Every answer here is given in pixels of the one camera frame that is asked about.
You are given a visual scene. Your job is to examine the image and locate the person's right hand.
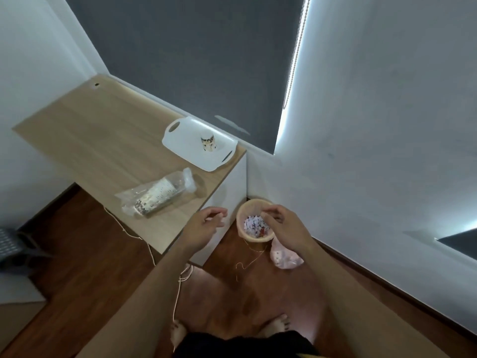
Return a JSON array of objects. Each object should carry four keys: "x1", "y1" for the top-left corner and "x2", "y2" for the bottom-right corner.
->
[{"x1": 260, "y1": 204, "x2": 318, "y2": 258}]

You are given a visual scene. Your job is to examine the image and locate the person's left hand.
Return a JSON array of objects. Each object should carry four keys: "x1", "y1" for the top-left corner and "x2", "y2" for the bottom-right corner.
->
[{"x1": 178, "y1": 206, "x2": 229, "y2": 254}]

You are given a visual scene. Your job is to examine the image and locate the pink plastic bag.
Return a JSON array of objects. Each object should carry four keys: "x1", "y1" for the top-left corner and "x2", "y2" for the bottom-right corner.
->
[{"x1": 269, "y1": 236, "x2": 305, "y2": 270}]

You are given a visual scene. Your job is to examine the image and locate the clear plastic cup sleeve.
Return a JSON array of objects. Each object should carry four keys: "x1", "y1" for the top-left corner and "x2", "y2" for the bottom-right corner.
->
[{"x1": 114, "y1": 167, "x2": 197, "y2": 219}]

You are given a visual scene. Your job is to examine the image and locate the person's right forearm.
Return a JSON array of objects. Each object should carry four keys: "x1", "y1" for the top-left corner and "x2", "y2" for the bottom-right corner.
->
[{"x1": 302, "y1": 240, "x2": 448, "y2": 358}]

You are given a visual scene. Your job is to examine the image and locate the person's left forearm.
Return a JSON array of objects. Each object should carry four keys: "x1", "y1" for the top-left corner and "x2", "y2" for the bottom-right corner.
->
[{"x1": 76, "y1": 242, "x2": 194, "y2": 358}]

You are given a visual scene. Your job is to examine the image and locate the person's right foot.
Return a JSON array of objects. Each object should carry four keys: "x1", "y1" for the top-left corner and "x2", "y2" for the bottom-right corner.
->
[{"x1": 257, "y1": 313, "x2": 291, "y2": 339}]

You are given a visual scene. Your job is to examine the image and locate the person's foot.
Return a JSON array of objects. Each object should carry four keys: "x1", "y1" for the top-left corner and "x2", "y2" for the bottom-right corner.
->
[
  {"x1": 169, "y1": 319, "x2": 187, "y2": 351},
  {"x1": 257, "y1": 313, "x2": 291, "y2": 339}
]

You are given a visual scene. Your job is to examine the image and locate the person's left foot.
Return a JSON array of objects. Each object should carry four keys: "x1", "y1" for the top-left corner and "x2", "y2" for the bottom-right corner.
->
[{"x1": 169, "y1": 319, "x2": 187, "y2": 351}]

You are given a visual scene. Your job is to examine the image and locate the person's black clothes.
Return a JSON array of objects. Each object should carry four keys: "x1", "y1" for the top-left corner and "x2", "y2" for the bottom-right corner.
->
[{"x1": 173, "y1": 330, "x2": 321, "y2": 358}]

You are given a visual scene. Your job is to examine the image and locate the crumpled paper trash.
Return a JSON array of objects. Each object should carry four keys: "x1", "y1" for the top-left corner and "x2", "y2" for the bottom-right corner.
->
[{"x1": 243, "y1": 215, "x2": 270, "y2": 238}]

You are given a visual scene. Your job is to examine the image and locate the beige plastic wastebasket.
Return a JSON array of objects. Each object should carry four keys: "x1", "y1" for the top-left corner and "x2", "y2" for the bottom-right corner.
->
[{"x1": 236, "y1": 198, "x2": 277, "y2": 244}]

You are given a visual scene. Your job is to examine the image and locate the white plastic tray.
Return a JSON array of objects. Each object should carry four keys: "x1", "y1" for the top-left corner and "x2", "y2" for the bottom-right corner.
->
[{"x1": 161, "y1": 116, "x2": 239, "y2": 173}]

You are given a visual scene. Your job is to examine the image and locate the dark brown wooden baseboard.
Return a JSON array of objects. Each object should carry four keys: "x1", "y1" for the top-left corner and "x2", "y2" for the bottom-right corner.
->
[{"x1": 313, "y1": 237, "x2": 477, "y2": 344}]

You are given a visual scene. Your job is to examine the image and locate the dark grey chair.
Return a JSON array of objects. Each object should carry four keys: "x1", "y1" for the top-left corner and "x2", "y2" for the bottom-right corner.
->
[{"x1": 0, "y1": 227, "x2": 51, "y2": 276}]

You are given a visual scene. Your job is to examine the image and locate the white box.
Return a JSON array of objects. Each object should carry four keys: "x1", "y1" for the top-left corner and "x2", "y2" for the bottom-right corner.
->
[{"x1": 0, "y1": 273, "x2": 47, "y2": 305}]

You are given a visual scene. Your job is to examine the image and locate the thin orange string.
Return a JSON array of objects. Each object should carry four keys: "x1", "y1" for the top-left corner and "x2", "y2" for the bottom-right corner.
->
[{"x1": 235, "y1": 240, "x2": 268, "y2": 284}]

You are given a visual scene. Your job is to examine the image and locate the white bead chain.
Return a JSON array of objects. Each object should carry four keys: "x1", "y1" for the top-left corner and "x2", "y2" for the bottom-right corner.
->
[{"x1": 282, "y1": 0, "x2": 312, "y2": 108}]

